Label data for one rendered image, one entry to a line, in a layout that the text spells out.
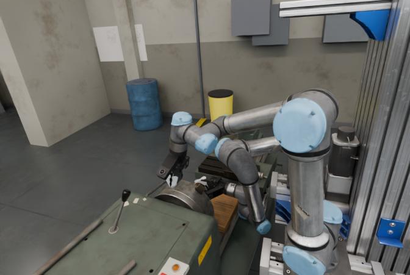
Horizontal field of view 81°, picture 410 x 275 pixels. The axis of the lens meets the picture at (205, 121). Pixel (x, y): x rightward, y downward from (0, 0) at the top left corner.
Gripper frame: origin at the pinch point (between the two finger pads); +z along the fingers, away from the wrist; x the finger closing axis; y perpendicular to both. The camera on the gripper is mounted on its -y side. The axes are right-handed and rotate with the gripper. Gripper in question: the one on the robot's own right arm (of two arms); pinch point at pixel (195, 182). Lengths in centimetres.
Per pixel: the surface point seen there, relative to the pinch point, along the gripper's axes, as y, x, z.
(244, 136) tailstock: 88, -10, -2
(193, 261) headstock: -53, 14, -30
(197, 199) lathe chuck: -21.4, 9.7, -13.9
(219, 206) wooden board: 8.6, -21.5, -11.0
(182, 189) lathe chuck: -22.0, 13.5, -5.7
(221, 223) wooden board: -3.7, -21.5, -17.5
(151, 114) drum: 242, -76, 242
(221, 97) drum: 268, -37, 100
